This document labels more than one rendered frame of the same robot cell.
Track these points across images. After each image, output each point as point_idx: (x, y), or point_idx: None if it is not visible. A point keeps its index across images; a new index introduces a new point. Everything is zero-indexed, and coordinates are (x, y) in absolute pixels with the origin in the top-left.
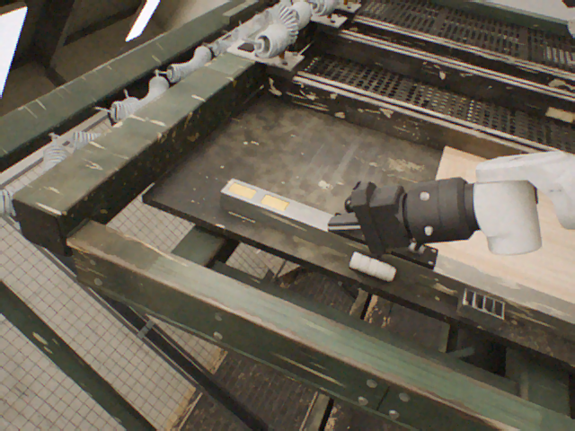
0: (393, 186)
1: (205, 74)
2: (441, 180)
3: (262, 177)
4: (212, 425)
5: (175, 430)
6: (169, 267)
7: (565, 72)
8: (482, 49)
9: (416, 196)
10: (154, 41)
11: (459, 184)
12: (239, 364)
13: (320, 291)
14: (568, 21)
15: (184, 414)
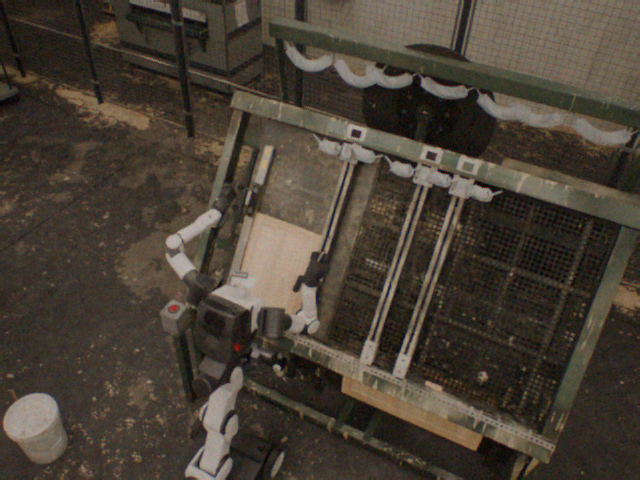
0: (226, 193)
1: (323, 120)
2: (219, 203)
3: (287, 157)
4: (506, 156)
5: (522, 126)
6: (230, 139)
7: (416, 334)
8: (433, 284)
9: (218, 197)
10: (434, 62)
11: (215, 206)
12: (576, 169)
13: (638, 239)
14: (568, 407)
15: (539, 130)
